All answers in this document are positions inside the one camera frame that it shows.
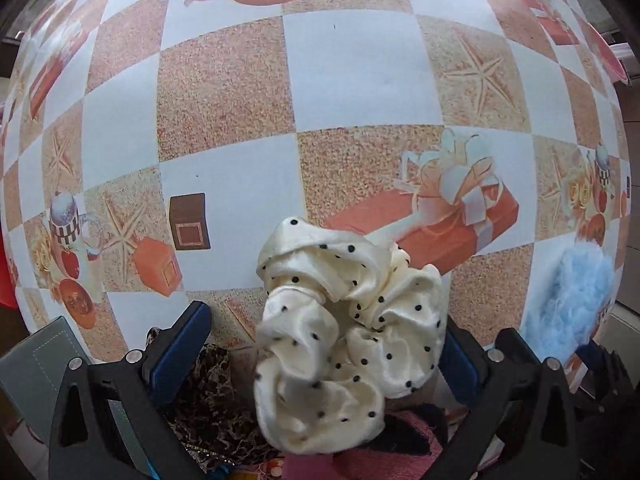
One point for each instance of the pink plastic basin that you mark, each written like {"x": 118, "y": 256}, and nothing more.
{"x": 604, "y": 53}

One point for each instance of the red plastic chair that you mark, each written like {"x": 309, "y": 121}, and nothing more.
{"x": 7, "y": 289}

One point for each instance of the cream polka dot scrunchie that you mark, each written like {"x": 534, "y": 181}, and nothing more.
{"x": 347, "y": 326}

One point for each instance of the checkered patterned tablecloth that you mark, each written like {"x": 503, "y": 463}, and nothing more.
{"x": 149, "y": 148}

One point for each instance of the pink and black sock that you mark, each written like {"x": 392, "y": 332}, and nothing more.
{"x": 408, "y": 446}

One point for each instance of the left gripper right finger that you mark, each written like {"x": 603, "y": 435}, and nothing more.
{"x": 520, "y": 422}

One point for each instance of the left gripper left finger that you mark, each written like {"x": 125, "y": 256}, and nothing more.
{"x": 154, "y": 383}

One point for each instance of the light blue fluffy scrunchie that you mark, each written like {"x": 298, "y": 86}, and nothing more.
{"x": 563, "y": 319}

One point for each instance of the leopard print scrunchie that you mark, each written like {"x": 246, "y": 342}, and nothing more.
{"x": 218, "y": 428}

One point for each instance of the grey cardboard box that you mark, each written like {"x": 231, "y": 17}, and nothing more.
{"x": 35, "y": 374}

